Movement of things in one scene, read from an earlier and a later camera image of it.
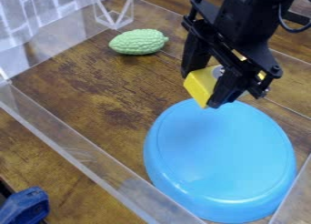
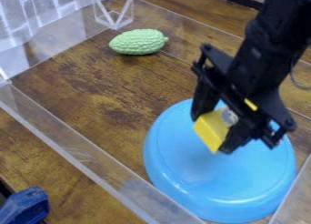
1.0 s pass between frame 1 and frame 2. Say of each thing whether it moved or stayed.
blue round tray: stayed
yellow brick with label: moved
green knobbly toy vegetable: stayed
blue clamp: stayed
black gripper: moved
